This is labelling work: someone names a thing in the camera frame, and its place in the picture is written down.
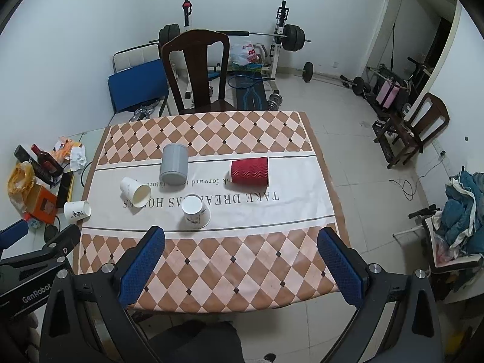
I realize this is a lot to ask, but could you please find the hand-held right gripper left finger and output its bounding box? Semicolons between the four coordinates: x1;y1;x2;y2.
40;226;166;363

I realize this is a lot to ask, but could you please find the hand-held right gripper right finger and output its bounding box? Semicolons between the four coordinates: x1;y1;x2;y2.
317;227;445;363

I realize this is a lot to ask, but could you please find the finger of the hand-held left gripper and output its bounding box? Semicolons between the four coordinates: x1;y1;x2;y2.
0;224;82;273
0;219;30;251

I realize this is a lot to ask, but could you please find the white paper cup dark print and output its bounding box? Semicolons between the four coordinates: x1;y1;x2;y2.
63;200;92;222

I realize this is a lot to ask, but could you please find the plain white paper cup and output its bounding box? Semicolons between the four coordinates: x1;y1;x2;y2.
120;176;152;208

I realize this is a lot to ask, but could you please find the white paper cup grey print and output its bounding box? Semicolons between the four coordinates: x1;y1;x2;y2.
181;194;211;230

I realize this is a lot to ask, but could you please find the red ribbed paper cup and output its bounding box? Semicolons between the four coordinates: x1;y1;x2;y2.
231;156;269;188

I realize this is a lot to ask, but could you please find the orange box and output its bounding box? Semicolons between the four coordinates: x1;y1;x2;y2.
23;185;58;224

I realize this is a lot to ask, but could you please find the yellow plastic bag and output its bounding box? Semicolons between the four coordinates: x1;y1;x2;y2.
8;161;37;213

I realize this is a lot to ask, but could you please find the flat black box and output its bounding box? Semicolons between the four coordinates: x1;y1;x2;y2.
56;171;75;209

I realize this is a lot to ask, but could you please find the long black box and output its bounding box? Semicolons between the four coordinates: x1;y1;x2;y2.
14;144;58;189

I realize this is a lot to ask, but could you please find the dark bottle red cap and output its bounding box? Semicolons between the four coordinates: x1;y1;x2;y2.
31;144;64;177

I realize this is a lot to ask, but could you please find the crumpled white tissue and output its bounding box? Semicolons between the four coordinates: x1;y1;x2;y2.
69;146;88;172

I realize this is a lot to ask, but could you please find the orange snack wrapper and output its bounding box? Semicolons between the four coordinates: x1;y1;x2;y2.
52;136;83;161

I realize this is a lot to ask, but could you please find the checkered brown tablecloth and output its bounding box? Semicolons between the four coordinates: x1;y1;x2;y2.
72;110;350;314

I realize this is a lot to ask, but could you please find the pile of blue clothes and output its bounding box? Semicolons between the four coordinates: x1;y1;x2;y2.
443;169;484;258

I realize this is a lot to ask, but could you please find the chrome metal fitting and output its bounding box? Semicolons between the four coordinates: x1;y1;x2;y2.
129;99;162;122

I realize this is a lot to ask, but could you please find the brown wooden chair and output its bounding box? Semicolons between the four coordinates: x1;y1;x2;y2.
374;92;450;170

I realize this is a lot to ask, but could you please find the blue folding chair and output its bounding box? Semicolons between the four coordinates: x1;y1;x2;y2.
107;60;170;115

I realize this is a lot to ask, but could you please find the chrome dumbbell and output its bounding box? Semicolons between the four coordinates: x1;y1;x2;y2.
267;90;285;113

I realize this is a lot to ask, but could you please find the black blue exercise mat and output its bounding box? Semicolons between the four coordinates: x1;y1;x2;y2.
236;82;267;111

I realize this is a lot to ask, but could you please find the white padded board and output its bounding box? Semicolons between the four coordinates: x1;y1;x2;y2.
112;43;163;73

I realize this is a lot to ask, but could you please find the long barbell on floor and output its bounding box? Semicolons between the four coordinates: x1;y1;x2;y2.
296;61;376;98

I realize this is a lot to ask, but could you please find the dark wooden chair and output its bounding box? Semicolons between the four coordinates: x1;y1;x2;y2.
161;29;237;116

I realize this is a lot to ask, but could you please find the badminton racket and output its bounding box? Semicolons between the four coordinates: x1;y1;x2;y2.
227;74;276;90

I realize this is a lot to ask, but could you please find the green box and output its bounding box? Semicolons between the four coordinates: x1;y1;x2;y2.
231;63;264;75

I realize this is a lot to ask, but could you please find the white weight rack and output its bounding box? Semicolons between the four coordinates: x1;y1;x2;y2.
182;0;293;81

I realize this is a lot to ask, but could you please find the white red plastic bag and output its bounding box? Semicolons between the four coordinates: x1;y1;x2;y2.
229;42;266;67

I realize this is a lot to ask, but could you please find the barbell with black plates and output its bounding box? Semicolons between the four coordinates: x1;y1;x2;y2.
149;23;313;52

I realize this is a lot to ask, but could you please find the black floor cable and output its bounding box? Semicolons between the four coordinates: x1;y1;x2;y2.
389;151;447;202

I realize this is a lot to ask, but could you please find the white frame chair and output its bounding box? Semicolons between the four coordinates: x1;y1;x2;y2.
392;204;484;304

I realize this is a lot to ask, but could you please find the black exercise frame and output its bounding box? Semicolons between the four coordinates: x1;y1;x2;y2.
362;56;436;103

